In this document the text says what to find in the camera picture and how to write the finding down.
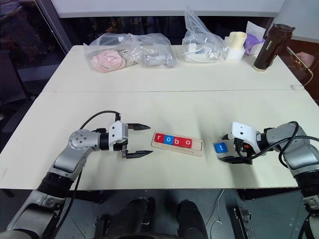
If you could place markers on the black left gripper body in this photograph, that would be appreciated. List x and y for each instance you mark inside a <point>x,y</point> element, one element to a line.
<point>119,146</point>

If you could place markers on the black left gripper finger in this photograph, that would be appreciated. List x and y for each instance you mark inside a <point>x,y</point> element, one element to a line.
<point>137,154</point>
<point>138,127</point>

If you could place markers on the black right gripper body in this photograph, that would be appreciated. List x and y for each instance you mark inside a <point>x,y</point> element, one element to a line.
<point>247,160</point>

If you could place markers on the blue letter t block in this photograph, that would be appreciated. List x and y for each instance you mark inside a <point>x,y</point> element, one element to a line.
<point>216,150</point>

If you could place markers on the red letter o block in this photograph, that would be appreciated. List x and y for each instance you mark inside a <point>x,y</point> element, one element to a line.
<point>183,145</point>

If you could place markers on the red letter b tile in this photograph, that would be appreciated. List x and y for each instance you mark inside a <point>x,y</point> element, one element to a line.
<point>180,144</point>

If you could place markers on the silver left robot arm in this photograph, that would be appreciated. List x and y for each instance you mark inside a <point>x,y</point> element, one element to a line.
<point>79,142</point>

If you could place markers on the red letter r block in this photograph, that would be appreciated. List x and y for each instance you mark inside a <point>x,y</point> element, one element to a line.
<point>156,141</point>

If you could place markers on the blue letter o block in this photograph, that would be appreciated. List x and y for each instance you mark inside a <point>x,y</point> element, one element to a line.
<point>165,143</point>

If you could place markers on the wooden letter tray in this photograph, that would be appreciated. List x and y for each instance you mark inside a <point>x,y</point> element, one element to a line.
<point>197,149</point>

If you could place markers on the bystander bare hand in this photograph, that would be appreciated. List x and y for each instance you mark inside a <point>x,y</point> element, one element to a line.
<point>306,58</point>

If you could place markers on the plastic bag with grey item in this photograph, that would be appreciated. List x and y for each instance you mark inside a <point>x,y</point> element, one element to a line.
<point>157,59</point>

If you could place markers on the plastic bag with pink item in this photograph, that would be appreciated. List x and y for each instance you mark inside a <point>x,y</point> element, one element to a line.
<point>107,61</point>

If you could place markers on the cream plastic cup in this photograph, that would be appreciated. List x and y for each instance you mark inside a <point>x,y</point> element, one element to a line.
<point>236,41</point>

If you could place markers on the dark brown drink bottle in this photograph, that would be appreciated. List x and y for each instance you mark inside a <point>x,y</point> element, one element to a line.
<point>269,49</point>

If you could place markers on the purple white tissue box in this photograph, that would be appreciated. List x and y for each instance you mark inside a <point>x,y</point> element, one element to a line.
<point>254,37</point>

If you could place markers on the dark smartphone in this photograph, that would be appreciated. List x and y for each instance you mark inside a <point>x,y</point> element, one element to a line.
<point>294,57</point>

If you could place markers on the grey metal pillar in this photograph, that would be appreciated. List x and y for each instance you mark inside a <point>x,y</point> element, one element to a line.
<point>57,22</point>

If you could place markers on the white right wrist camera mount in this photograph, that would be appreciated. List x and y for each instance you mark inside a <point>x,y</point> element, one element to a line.
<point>241,129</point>

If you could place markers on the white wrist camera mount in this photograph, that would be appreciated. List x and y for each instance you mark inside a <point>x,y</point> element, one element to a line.
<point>241,129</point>
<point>114,129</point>

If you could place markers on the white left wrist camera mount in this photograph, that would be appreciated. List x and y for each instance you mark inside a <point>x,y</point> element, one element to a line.
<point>114,129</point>

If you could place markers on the metal floor bracket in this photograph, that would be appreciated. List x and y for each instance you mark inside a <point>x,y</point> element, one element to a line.
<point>243,221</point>

